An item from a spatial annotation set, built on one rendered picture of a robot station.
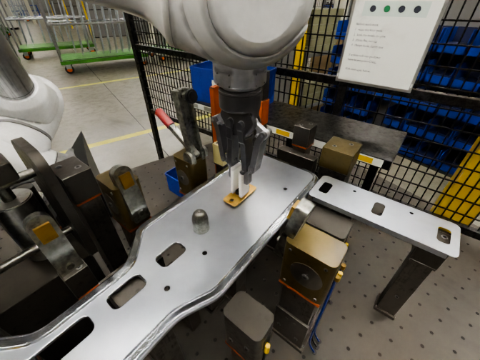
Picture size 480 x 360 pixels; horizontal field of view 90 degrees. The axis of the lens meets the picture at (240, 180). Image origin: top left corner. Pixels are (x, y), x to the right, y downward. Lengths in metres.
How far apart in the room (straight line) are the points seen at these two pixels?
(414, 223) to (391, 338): 0.32
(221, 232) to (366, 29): 0.72
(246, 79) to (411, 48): 0.59
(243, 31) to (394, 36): 0.74
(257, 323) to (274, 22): 0.37
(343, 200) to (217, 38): 0.48
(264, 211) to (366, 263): 0.47
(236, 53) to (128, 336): 0.37
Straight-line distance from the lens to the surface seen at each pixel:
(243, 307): 0.42
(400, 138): 0.89
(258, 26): 0.19
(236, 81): 0.39
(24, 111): 1.04
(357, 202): 0.61
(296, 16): 0.20
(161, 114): 0.64
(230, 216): 0.52
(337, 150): 0.66
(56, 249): 0.51
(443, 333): 0.88
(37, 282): 0.59
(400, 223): 0.60
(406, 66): 0.90
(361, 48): 0.91
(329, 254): 0.42
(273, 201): 0.55
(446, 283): 0.98
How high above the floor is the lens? 1.37
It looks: 37 degrees down
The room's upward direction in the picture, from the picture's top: straight up
